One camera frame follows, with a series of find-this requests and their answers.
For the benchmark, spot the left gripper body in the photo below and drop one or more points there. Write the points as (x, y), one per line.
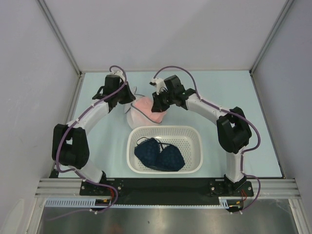
(124, 96)

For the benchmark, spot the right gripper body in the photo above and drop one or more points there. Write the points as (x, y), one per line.
(164, 100)

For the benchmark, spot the pink bra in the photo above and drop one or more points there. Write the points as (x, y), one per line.
(144, 105)

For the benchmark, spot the white mesh laundry bag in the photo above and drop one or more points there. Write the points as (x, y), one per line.
(134, 117)

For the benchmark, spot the navy blue lace bra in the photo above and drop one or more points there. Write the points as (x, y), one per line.
(159, 156)

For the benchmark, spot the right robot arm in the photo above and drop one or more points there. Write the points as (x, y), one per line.
(233, 131)

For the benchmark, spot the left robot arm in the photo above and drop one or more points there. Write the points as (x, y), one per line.
(70, 149)

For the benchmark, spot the white perforated plastic basket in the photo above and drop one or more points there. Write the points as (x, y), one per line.
(185, 138)

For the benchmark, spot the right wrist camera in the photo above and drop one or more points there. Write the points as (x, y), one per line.
(159, 84)

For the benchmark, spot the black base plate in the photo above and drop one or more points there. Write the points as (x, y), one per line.
(205, 186)

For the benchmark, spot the white cable duct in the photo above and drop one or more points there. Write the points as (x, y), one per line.
(101, 203)

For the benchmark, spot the aluminium frame rail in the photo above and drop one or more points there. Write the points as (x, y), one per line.
(58, 187)

